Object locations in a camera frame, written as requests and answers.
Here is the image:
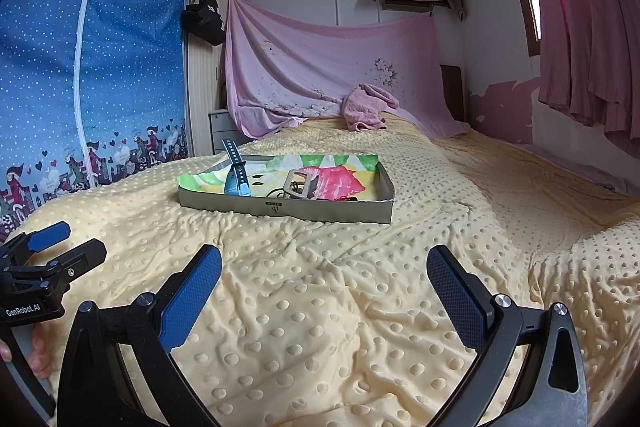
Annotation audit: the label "beige wooden cupboard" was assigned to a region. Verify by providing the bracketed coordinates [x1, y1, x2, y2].
[185, 0, 231, 156]

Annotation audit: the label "brown headboard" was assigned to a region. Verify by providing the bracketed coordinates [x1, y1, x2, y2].
[439, 64, 471, 126]

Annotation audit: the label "pink curtain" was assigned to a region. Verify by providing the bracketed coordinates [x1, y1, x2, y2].
[499, 0, 640, 151]

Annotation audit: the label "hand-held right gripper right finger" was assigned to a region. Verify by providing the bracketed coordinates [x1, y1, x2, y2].
[426, 244, 590, 427]

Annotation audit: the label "pink hanging sheet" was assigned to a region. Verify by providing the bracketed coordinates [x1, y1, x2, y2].
[223, 0, 472, 146]

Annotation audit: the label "wall shelf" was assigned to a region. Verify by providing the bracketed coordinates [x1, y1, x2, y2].
[378, 0, 437, 14]

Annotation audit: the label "grey drawer cabinet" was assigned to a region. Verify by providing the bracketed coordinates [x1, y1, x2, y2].
[208, 107, 251, 156]

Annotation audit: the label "colourful painted paper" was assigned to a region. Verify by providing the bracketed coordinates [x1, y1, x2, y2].
[178, 152, 387, 203]

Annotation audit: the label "large silver hair claw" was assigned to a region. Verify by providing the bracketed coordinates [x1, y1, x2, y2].
[282, 167, 321, 202]

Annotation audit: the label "person's left hand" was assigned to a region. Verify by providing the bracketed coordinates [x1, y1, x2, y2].
[0, 323, 57, 379]

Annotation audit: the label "grey cardboard box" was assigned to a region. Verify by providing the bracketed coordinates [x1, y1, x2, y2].
[177, 151, 396, 226]

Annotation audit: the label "black bag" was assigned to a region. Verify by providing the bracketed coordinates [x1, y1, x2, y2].
[179, 0, 229, 47]

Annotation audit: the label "yellow dotted blanket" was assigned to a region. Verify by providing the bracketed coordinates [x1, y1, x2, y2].
[0, 114, 640, 427]

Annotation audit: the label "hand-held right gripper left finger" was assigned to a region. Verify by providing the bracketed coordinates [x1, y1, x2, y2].
[56, 244, 224, 427]

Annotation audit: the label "blue printed fabric wardrobe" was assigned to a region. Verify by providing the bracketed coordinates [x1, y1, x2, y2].
[0, 0, 190, 244]

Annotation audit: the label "pink towel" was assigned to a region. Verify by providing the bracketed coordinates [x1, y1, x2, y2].
[342, 82, 401, 133]

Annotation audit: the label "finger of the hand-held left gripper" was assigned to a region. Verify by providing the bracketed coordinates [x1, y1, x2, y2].
[0, 238, 108, 296]
[0, 220, 71, 269]

